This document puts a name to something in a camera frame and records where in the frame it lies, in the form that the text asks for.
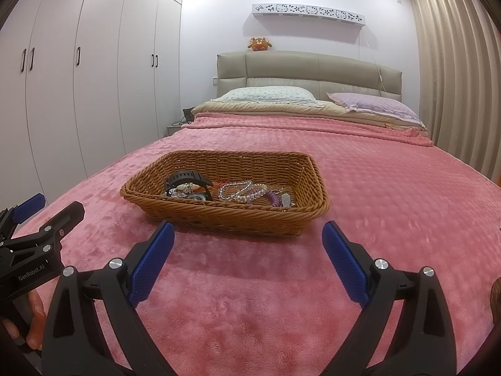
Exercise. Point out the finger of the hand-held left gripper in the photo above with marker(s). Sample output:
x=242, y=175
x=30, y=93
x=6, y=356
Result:
x=29, y=203
x=66, y=215

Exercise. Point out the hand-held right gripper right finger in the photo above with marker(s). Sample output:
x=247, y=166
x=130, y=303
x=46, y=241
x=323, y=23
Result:
x=346, y=266

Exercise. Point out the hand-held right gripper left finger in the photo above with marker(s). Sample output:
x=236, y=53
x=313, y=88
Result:
x=150, y=266

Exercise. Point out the silver hair clip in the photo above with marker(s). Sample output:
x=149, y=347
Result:
x=287, y=200

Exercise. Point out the brown wicker basket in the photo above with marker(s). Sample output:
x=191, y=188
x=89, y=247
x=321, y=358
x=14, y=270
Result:
x=235, y=215

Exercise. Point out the person's left hand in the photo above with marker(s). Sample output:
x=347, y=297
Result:
x=39, y=321

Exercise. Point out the pink fleece blanket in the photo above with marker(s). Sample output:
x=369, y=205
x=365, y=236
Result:
x=372, y=203

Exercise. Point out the black wristwatch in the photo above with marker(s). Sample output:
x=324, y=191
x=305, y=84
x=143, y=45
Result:
x=188, y=175

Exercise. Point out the white wardrobe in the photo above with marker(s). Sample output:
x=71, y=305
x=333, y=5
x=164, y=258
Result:
x=98, y=86

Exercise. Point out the nightstand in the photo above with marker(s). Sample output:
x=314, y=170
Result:
x=174, y=129

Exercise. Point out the dark device on nightstand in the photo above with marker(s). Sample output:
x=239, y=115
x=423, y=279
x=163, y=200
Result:
x=188, y=115

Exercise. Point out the lilac pillow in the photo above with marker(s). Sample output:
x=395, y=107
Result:
x=372, y=105

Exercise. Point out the beige bed sheet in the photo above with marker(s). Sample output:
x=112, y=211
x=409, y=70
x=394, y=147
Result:
x=235, y=107

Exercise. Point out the white dotted pillow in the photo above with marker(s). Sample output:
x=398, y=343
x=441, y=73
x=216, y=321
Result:
x=266, y=94

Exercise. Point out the beige padded headboard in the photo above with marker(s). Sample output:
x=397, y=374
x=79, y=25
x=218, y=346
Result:
x=282, y=66

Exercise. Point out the beige curtain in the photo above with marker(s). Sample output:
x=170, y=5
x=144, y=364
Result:
x=450, y=66

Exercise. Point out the orange plush toy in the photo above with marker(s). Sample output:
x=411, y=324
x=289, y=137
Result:
x=259, y=44

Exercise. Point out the white cut-out wall shelf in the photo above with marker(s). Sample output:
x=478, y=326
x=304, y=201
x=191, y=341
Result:
x=309, y=11

